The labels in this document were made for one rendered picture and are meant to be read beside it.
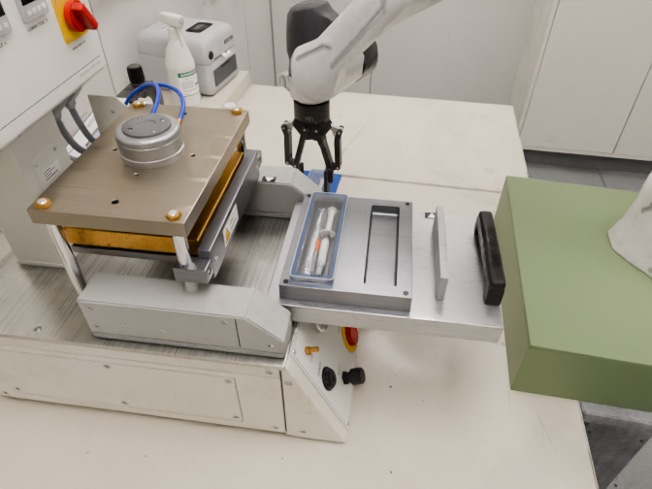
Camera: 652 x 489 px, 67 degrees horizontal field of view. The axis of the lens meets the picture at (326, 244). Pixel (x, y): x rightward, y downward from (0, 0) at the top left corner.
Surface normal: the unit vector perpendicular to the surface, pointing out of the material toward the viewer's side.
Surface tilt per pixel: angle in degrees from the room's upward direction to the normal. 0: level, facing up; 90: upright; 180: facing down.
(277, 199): 90
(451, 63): 90
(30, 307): 0
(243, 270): 0
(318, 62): 77
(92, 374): 90
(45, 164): 90
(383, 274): 0
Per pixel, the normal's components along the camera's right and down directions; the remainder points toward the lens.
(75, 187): 0.00, -0.76
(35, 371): -0.14, 0.65
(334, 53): -0.45, 0.50
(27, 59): 0.99, 0.09
